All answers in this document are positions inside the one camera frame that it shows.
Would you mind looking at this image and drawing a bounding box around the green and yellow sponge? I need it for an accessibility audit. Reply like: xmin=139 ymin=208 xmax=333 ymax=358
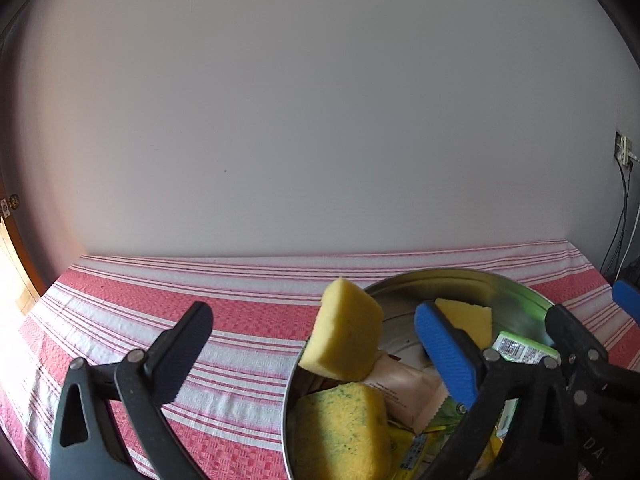
xmin=299 ymin=276 xmax=385 ymax=382

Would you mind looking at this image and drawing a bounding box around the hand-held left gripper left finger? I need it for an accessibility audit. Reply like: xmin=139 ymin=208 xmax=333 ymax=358
xmin=48 ymin=301 xmax=214 ymax=480

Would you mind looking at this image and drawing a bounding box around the flecked yellow sponge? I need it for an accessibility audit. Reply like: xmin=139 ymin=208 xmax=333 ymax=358
xmin=290 ymin=381 xmax=392 ymax=480

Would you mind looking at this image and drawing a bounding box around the white wall outlet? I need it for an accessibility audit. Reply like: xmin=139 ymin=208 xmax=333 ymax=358
xmin=615 ymin=131 xmax=636 ymax=165

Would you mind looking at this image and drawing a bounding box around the red white striped tablecloth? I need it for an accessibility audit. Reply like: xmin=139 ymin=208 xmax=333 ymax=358
xmin=0 ymin=240 xmax=640 ymax=480

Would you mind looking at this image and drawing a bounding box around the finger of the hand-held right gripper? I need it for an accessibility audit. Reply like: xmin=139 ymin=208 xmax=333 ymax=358
xmin=611 ymin=280 xmax=640 ymax=328
xmin=545 ymin=302 xmax=640 ymax=406

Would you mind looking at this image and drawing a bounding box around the beige snack packet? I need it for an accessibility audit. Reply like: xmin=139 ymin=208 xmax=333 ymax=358
xmin=367 ymin=350 xmax=448 ymax=436

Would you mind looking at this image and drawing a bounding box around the black power cable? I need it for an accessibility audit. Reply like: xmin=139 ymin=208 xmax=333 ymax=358
xmin=601 ymin=162 xmax=628 ymax=272
xmin=614 ymin=195 xmax=631 ymax=279

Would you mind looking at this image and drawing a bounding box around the small green tissue pack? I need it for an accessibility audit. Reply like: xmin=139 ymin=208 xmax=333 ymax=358
xmin=491 ymin=331 xmax=561 ymax=366

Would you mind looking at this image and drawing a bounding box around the yellow snack packet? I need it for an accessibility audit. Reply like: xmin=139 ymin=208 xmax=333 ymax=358
xmin=387 ymin=417 xmax=453 ymax=480

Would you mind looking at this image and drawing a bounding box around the brown wooden door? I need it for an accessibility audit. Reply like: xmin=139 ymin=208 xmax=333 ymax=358
xmin=0 ymin=180 xmax=46 ymax=316

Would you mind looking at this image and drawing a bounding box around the round metal tin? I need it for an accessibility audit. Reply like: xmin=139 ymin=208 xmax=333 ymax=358
xmin=281 ymin=267 xmax=561 ymax=480

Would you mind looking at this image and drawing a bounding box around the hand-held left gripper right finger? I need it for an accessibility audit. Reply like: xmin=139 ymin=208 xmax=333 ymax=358
xmin=414 ymin=301 xmax=581 ymax=480

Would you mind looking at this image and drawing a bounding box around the plain yellow sponge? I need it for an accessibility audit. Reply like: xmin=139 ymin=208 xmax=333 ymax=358
xmin=434 ymin=298 xmax=493 ymax=351

